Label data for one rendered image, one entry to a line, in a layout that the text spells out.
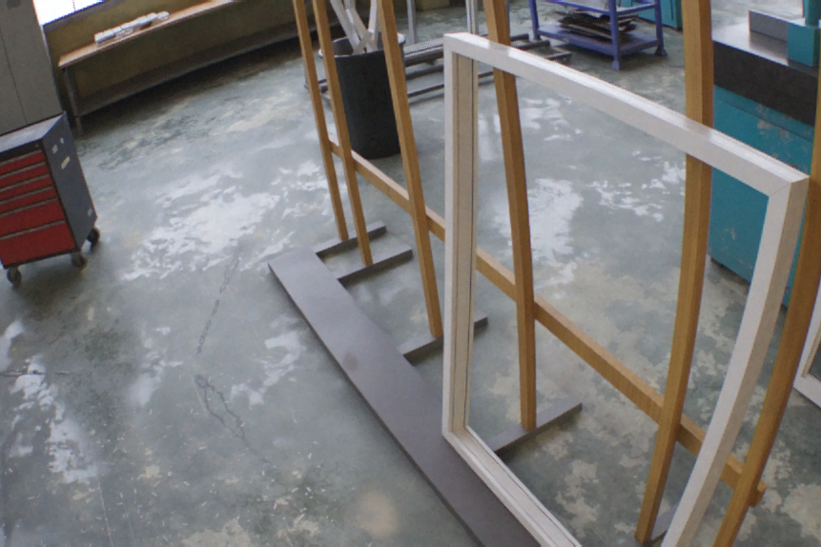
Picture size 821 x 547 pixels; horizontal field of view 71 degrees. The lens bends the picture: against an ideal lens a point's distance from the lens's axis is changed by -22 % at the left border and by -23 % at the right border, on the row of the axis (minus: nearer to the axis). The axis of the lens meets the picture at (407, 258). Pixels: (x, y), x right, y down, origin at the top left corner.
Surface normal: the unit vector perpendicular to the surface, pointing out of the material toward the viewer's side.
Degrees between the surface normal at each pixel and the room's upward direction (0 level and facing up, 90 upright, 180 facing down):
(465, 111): 90
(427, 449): 0
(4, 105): 90
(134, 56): 90
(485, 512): 0
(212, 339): 0
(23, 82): 90
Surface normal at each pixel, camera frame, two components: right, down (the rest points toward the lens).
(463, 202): 0.46, 0.42
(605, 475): -0.14, -0.83
